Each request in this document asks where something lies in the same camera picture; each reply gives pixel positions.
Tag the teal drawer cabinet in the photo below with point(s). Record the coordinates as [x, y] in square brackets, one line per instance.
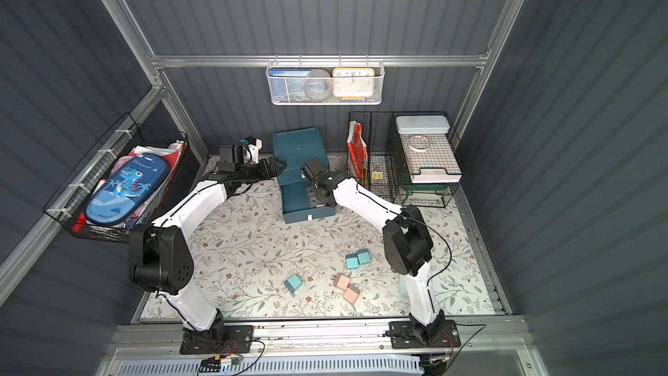
[295, 148]

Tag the white hanging wire basket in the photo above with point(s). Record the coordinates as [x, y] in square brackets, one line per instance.
[330, 65]

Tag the checkered notebook tray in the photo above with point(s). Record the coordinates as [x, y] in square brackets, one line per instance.
[438, 165]

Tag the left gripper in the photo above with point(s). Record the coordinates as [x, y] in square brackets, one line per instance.
[269, 168]

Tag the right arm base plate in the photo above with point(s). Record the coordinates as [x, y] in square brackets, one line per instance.
[412, 335]

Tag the grey tape roll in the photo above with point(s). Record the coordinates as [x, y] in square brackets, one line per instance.
[318, 85]

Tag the black wall wire basket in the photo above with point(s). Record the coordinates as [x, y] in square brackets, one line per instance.
[124, 139]

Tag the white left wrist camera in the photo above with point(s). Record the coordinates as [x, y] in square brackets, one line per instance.
[251, 148]

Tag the blue plug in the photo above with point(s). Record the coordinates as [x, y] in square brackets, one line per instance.
[352, 261]
[364, 257]
[293, 283]

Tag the pink plug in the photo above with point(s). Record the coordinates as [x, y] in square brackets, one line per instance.
[342, 282]
[351, 294]

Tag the blue box in basket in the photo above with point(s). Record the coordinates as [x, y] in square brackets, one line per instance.
[287, 84]

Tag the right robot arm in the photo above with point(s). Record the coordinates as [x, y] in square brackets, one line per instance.
[407, 240]

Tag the blue dinosaur pencil case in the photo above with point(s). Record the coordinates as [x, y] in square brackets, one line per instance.
[126, 190]

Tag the black wire desk organizer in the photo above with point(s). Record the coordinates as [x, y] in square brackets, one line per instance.
[385, 154]

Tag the clear tape roll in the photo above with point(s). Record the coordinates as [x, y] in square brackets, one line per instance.
[419, 143]

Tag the light blue tray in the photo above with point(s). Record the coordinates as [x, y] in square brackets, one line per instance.
[402, 287]

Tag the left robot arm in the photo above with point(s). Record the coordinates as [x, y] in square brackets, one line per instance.
[160, 258]

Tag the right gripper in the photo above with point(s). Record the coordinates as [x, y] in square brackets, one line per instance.
[318, 197]

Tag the white box on organizer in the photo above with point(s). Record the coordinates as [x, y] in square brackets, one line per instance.
[422, 124]

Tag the yellow alarm clock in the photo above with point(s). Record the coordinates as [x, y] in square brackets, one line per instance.
[353, 83]

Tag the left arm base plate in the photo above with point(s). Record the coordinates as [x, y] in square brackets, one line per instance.
[234, 339]

